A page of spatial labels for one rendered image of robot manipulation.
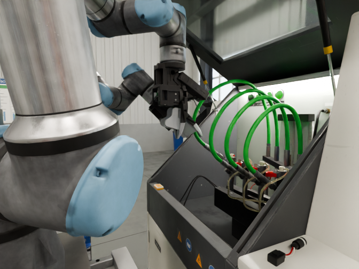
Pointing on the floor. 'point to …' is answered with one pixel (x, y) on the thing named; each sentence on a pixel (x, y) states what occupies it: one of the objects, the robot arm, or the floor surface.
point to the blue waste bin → (177, 141)
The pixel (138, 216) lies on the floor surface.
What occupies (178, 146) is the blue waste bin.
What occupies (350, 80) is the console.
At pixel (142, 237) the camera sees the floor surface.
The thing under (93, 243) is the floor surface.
